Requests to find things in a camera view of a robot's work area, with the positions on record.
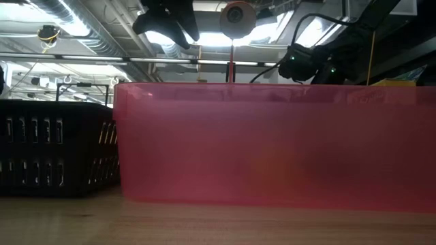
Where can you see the pink plastic bin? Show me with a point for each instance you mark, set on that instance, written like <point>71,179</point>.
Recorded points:
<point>272,146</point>

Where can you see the crayon box yellow green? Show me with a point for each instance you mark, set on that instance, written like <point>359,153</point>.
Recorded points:
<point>398,80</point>

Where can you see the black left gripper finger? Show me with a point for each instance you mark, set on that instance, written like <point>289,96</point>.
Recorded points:
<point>163,29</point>
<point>189,24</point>

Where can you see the long light bar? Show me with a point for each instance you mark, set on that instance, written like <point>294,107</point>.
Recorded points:
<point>136,59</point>

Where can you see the overhead camera on red pole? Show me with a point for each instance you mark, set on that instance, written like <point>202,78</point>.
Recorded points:
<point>237,18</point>

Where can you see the black perforated plastic basket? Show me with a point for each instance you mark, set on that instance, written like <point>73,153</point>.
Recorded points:
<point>51,149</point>

